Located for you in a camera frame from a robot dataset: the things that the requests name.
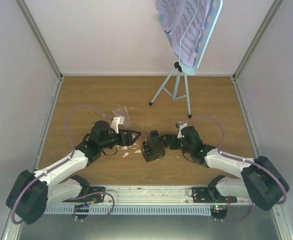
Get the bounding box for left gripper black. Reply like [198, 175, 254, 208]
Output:
[99, 129, 141, 150]

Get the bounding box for black metronome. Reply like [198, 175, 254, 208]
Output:
[141, 130, 166, 163]

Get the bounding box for clear plastic metronome cover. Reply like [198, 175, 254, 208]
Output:
[113, 106, 131, 128]

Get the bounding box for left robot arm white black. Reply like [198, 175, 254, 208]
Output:
[5, 120, 141, 225]

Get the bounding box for white paint patch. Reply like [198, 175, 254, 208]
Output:
[115, 143, 142, 158]

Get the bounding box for light blue music stand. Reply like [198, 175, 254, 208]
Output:
[149, 0, 223, 118]

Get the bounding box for sheet music pages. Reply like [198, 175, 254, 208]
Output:
[156, 0, 211, 67]

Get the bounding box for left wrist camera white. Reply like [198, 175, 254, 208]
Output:
[110, 116, 125, 134]

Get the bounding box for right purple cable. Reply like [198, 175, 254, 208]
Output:
[183, 116, 289, 223]

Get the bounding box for purple cable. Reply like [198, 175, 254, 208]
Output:
[10, 105, 115, 224]
[183, 116, 289, 223]

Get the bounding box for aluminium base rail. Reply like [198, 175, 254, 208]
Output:
[47, 185, 251, 208]

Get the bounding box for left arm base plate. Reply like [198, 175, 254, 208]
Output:
[85, 186, 106, 204]

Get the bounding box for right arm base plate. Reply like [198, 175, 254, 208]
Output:
[186, 186, 238, 204]

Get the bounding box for grey slotted cable duct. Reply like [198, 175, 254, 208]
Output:
[44, 204, 211, 216]

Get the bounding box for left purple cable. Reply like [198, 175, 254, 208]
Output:
[10, 105, 115, 224]

